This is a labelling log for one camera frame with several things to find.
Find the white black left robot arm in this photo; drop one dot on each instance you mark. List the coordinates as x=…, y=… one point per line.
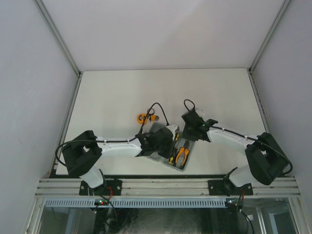
x=82, y=153

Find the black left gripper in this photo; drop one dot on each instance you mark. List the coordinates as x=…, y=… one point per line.
x=167, y=153

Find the orange black pliers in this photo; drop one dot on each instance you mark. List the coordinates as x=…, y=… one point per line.
x=182, y=155

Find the black electrical tape roll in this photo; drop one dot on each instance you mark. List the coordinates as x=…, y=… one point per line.
x=151, y=111

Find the orange tape measure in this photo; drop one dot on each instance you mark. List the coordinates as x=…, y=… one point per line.
x=142, y=118

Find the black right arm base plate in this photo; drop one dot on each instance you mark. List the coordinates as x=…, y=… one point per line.
x=217, y=188

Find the aluminium frame post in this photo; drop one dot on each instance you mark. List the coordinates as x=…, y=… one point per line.
x=56, y=35
x=270, y=34

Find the grey plastic tool case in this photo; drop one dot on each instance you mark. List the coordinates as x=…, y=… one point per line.
x=165, y=161

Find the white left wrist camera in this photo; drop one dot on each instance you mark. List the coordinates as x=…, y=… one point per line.
x=174, y=129

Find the right aluminium frame post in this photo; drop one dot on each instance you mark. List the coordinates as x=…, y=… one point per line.
x=270, y=34

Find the long black yellow screwdriver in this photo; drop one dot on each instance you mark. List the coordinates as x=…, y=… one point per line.
x=174, y=143

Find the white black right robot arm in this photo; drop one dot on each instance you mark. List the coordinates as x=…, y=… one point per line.
x=266, y=160

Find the left aluminium frame post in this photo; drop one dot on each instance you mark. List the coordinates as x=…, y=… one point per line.
x=56, y=35

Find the orange hex key set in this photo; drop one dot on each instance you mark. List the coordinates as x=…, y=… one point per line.
x=154, y=118

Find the grey slotted cable duct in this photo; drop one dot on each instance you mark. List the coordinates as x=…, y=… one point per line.
x=136, y=202

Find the aluminium front rail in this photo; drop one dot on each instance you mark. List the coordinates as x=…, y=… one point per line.
x=157, y=188

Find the short yellow black screwdriver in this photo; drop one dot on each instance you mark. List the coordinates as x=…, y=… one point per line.
x=172, y=160

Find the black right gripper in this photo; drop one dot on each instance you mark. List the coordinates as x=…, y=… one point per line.
x=187, y=136

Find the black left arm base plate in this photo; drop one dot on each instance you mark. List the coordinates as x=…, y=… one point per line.
x=104, y=187

